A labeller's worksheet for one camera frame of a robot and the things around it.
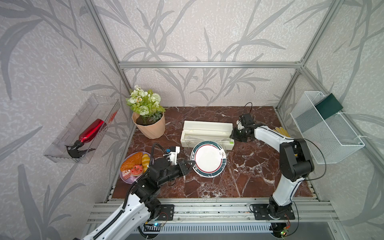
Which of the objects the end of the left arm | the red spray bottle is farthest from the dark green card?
the red spray bottle

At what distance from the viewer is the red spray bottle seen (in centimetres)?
59

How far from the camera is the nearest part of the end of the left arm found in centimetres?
55

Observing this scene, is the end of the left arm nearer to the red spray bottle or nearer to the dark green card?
the red spray bottle

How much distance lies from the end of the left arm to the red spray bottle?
25 cm
